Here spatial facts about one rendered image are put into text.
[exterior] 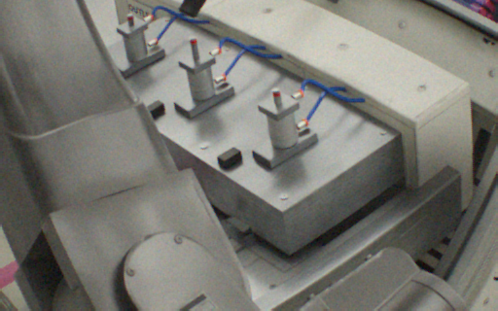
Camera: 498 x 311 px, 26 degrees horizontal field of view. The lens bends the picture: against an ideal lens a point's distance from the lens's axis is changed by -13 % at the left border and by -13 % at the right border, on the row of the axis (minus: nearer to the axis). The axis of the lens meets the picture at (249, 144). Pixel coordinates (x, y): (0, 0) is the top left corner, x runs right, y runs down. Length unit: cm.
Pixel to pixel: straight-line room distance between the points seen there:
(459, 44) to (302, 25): 16
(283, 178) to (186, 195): 57
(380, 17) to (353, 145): 20
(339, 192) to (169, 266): 60
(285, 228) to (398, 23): 28
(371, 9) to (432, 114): 20
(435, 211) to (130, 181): 65
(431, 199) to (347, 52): 17
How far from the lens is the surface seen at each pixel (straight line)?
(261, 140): 99
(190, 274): 36
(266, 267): 95
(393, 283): 42
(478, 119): 112
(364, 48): 106
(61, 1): 40
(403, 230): 97
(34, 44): 39
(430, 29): 109
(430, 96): 98
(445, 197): 100
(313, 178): 94
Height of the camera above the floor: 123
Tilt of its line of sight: 3 degrees down
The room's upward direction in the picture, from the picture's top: 28 degrees clockwise
